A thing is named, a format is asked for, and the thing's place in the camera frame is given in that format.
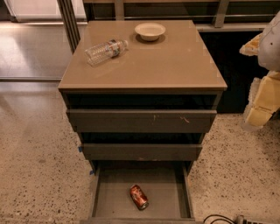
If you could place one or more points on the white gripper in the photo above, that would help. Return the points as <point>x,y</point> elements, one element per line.
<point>269,49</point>

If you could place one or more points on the red coke can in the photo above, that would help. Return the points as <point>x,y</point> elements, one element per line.
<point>138,197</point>

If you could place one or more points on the brown drawer cabinet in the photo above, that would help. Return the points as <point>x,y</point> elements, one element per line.
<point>174,72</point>

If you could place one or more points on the top drawer front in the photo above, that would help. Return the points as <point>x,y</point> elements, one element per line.
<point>141,120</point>

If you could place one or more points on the open bottom drawer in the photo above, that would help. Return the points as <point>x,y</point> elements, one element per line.
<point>164,184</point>

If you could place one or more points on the middle drawer front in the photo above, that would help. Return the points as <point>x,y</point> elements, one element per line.
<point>141,152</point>

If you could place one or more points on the white bowl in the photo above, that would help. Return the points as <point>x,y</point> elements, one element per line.
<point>150,31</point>

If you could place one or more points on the clear plastic water bottle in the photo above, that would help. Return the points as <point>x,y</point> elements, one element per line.
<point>98,54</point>

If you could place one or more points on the metal railing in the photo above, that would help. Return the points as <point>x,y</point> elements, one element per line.
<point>237,19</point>

